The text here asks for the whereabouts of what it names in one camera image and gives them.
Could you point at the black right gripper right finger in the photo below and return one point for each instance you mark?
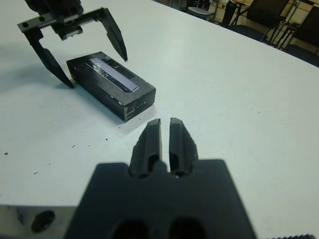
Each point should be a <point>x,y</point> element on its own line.
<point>182,152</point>

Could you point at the grey office chair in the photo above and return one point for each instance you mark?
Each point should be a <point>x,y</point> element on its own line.
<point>199,11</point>

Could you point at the black box lid with print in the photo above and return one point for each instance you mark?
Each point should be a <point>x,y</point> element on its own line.
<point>104,92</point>

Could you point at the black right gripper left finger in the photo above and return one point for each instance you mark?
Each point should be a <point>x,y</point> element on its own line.
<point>149,149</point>

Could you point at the black mesh chair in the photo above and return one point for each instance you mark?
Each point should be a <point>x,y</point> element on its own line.
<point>309,27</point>
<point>264,10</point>

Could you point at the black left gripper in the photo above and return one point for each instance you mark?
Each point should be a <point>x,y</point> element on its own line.
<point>62,10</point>

